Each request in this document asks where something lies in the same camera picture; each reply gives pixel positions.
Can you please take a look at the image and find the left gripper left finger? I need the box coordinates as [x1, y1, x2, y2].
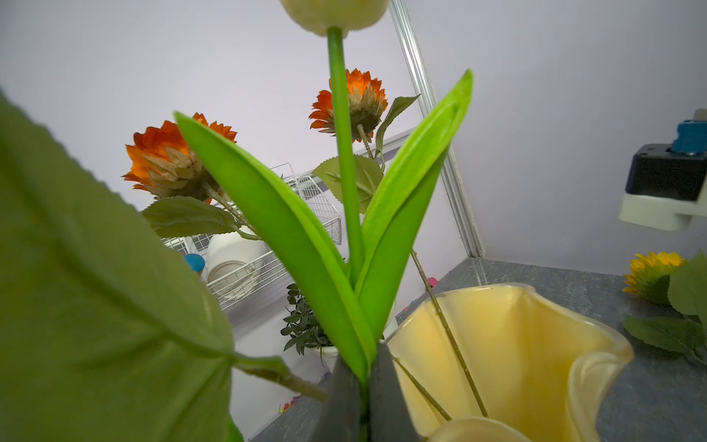
[309, 357, 361, 442]

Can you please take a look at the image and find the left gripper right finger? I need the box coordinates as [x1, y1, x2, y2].
[368, 343, 420, 442]

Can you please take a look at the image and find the yellow fluted vase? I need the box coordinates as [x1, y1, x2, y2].
[388, 284, 633, 441]

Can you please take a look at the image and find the white tulip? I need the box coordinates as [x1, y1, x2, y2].
[173, 0, 475, 385]

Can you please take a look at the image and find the cream gerbera flower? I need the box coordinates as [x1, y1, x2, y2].
[1, 99, 326, 441]

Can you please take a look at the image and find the orange gerbera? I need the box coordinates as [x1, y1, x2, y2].
[307, 68, 490, 418]
[123, 121, 260, 241]

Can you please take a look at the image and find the white empty pot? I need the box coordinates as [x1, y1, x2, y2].
[204, 233, 268, 305]

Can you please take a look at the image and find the green toy shovel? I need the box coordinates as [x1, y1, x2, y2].
[184, 253, 205, 274]

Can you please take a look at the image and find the yellow gerbera right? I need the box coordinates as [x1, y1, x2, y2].
[622, 252, 706, 366]

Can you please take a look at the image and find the long white wire basket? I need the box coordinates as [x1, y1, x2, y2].
[162, 174, 342, 311]

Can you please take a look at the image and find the aluminium frame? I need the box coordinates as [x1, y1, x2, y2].
[364, 1, 485, 258]

